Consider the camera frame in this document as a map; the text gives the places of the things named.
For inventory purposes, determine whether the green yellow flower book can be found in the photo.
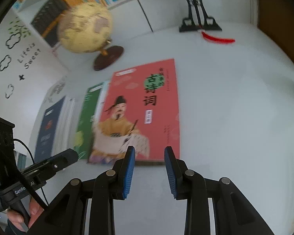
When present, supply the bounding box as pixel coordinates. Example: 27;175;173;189
74;81;109;160

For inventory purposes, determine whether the red tassel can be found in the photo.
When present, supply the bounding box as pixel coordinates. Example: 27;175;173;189
201;31;235;45

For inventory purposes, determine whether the yellow desk globe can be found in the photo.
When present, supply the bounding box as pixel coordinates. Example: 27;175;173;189
57;2;124;71

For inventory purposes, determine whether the white bookshelf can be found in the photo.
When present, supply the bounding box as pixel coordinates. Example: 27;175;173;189
14;0;257;43

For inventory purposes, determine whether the salmon red poetry book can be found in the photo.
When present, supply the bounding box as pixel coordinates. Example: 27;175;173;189
88;58;180;164

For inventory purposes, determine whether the black book set row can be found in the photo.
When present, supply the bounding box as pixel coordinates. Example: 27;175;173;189
31;0;69;48

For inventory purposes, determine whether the person left hand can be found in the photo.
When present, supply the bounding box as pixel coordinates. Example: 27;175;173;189
7;198;45;232

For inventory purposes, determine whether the navy fairy tale horse book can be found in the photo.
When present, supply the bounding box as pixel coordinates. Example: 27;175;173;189
34;97;65;163

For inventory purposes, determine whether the embroidered round fan on stand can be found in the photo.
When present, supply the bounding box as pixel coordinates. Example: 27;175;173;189
179;0;222;33

